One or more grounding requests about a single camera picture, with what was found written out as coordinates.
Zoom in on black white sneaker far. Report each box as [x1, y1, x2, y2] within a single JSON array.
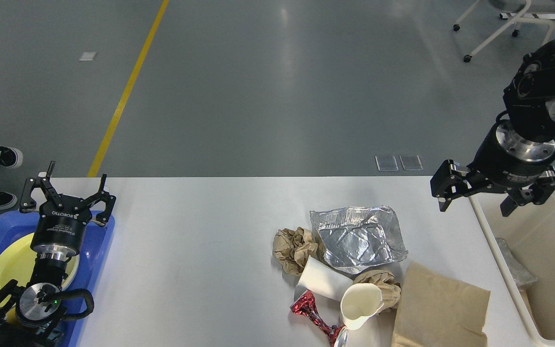
[[0, 146, 24, 169]]

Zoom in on crumpled brown paper ball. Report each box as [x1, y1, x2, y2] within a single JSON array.
[[272, 227, 319, 277]]

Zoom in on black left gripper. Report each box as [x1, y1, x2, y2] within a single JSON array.
[[19, 161, 117, 258]]

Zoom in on white rolling chair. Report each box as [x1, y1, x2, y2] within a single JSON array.
[[452, 0, 555, 63]]

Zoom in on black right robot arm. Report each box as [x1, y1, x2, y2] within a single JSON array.
[[430, 40, 555, 217]]

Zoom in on blue plastic tray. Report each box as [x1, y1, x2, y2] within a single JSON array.
[[0, 211, 114, 347]]

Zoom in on crushed white paper cup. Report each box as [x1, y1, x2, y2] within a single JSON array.
[[341, 283, 384, 330]]

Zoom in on white paper cup lying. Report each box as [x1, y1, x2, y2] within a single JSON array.
[[297, 257, 353, 301]]

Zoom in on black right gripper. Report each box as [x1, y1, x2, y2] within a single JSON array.
[[430, 120, 555, 217]]

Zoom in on white plate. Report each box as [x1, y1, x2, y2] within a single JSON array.
[[61, 255, 80, 291]]

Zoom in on red foil wrapper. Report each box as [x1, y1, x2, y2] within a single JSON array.
[[290, 290, 344, 347]]

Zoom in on yellow plastic plate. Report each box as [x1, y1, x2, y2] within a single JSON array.
[[0, 234, 77, 327]]

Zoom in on brown paper bag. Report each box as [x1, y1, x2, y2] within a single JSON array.
[[391, 262, 491, 347]]

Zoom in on beige plastic bin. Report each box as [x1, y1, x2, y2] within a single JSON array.
[[469, 191, 555, 347]]

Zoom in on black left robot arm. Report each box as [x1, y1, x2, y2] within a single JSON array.
[[0, 161, 116, 347]]

